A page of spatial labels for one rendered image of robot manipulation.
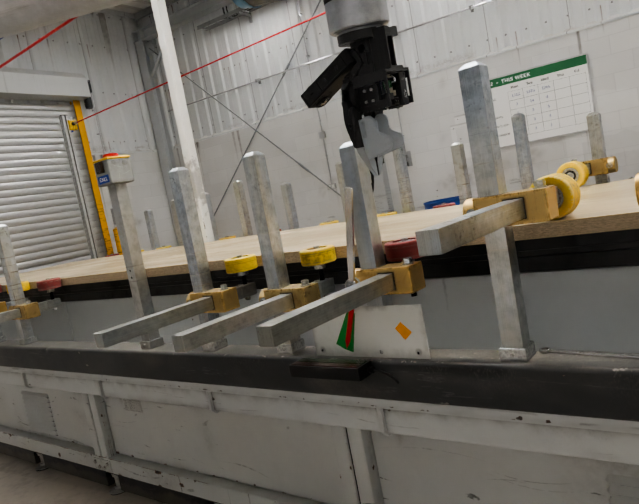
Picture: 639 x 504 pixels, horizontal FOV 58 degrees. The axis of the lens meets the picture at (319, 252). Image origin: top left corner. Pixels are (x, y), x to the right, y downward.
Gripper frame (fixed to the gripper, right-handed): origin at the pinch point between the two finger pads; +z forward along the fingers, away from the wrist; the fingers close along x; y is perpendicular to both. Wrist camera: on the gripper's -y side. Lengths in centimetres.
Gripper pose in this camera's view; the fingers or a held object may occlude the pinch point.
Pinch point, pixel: (372, 168)
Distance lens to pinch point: 91.9
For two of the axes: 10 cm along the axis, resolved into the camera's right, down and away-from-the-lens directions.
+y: 7.9, -0.3, -6.2
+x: 5.9, -2.8, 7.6
